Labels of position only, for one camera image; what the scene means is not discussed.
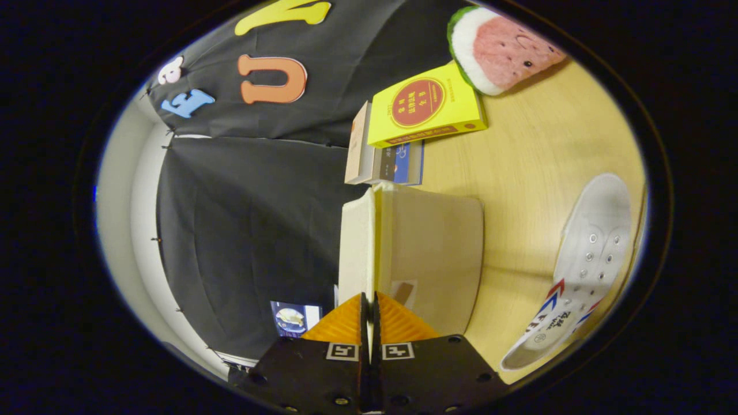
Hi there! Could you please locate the white canvas shoe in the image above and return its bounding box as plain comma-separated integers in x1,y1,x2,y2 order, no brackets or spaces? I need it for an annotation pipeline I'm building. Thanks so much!
499,173,633,371

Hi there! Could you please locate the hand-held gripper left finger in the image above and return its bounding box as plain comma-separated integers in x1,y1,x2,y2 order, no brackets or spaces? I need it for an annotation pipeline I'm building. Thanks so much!
231,292,370,414

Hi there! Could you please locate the watermelon slice plush toy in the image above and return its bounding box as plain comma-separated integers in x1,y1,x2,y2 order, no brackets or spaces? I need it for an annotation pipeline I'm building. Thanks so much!
447,6,568,97

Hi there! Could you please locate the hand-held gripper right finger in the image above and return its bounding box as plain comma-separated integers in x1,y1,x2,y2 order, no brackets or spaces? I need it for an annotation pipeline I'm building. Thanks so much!
372,291,511,414

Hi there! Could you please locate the beige storage box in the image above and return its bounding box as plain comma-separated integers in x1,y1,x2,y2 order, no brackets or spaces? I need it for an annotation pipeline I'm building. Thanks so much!
337,181,485,338

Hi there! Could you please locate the yellow book with red circle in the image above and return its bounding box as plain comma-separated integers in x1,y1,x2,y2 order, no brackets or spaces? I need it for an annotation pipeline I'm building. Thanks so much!
367,60,488,149

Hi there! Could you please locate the computer monitor screen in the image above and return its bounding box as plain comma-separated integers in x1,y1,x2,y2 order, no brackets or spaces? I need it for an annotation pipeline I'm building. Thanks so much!
270,300,322,338

